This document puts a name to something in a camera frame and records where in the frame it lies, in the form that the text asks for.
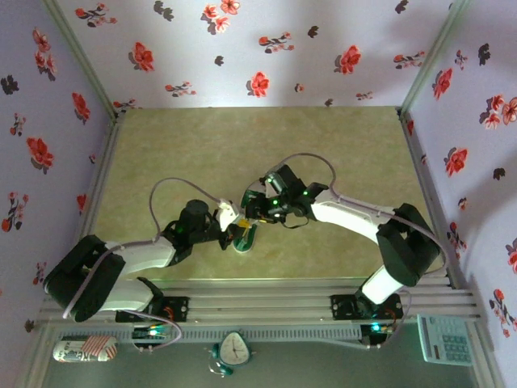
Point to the grey aluminium corner post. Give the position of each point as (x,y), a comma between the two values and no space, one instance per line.
(434,52)
(81,52)

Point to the grey aluminium side rail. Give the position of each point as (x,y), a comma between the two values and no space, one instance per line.
(424,178)
(103,169)

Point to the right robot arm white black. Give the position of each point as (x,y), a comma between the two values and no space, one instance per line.
(347,218)

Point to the grey aluminium base rail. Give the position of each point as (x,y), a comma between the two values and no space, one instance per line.
(258,303)

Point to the left controller circuit board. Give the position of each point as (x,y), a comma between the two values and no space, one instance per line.
(151,332)

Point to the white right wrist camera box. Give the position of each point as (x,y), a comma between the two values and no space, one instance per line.
(267,184)

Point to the controller circuit board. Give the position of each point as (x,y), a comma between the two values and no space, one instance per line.
(151,332)
(377,328)

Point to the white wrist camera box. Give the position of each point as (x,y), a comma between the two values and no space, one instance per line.
(228,214)
(267,184)

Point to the light blue desk calculator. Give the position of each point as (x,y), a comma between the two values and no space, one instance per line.
(444,343)

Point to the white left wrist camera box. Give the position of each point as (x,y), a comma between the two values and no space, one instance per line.
(228,214)

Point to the teal alarm clock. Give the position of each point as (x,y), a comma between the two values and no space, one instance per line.
(234,349)

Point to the right controller circuit board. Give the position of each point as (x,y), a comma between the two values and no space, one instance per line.
(377,328)

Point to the printed white red tin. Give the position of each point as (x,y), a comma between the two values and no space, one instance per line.
(81,351)

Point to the green canvas sneaker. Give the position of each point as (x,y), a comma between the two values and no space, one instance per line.
(244,245)

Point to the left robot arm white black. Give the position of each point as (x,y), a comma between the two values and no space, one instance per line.
(141,254)

